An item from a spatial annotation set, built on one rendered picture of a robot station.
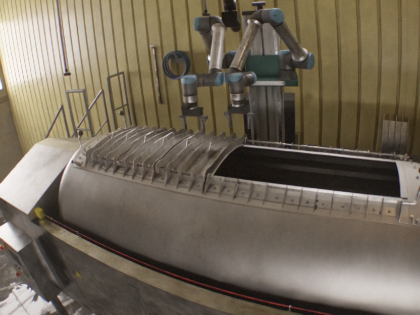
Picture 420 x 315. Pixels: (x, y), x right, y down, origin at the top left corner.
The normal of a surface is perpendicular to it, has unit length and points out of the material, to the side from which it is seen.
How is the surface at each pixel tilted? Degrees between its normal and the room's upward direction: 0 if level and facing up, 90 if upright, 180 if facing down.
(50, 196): 90
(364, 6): 90
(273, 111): 90
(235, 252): 60
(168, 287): 0
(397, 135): 72
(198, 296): 1
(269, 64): 90
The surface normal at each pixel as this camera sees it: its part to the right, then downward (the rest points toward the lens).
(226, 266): -0.44, -0.02
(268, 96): -0.26, 0.39
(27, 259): 0.89, 0.09
